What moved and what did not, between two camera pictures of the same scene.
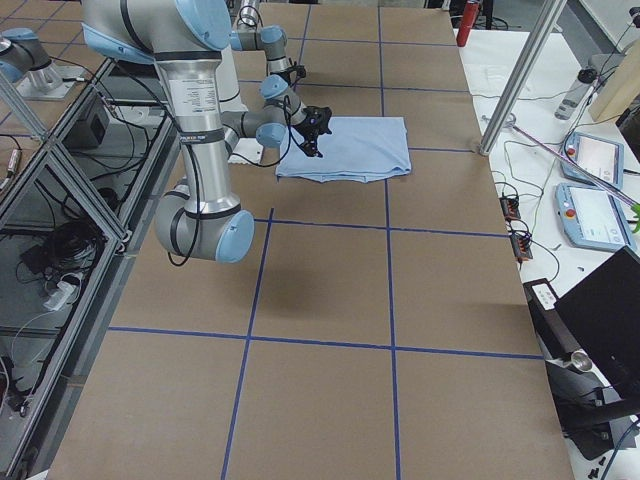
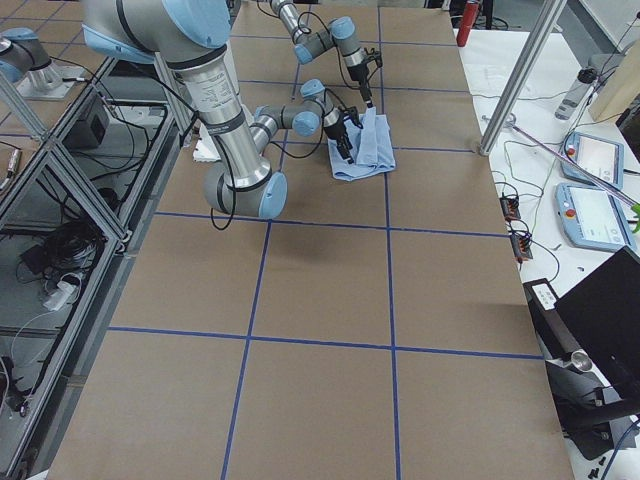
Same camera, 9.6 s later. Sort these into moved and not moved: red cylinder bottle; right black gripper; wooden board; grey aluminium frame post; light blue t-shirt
Moved: right black gripper; light blue t-shirt
Not moved: red cylinder bottle; wooden board; grey aluminium frame post
